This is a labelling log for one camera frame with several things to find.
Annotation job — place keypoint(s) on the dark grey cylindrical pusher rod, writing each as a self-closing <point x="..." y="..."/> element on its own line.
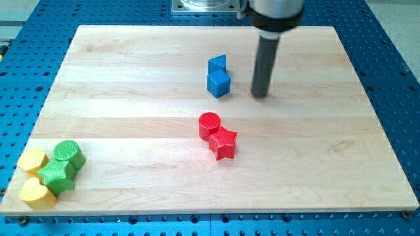
<point x="264" y="63"/>

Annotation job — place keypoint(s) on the red star block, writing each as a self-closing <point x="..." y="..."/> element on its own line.
<point x="223" y="143"/>

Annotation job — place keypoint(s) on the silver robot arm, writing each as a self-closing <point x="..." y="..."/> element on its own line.
<point x="271" y="18"/>

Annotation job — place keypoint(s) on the green star block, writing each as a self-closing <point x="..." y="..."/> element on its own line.
<point x="58" y="176"/>

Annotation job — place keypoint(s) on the blue triangle block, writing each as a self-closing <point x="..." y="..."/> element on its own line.
<point x="217" y="63"/>

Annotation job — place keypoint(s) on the blue cube block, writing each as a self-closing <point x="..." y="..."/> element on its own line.
<point x="218" y="83"/>

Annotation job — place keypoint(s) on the red cylinder block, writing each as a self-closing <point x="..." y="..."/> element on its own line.
<point x="209" y="124"/>

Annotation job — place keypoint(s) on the green cylinder block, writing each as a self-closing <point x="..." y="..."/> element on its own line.
<point x="69" y="150"/>

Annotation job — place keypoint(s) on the yellow pentagon block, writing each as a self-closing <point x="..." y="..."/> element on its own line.
<point x="32" y="160"/>

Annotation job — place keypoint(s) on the yellow heart block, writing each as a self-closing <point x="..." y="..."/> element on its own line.
<point x="36" y="195"/>

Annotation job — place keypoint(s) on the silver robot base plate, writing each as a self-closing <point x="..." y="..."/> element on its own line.
<point x="201" y="6"/>

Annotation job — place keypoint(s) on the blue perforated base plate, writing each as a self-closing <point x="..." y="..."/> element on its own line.
<point x="45" y="33"/>

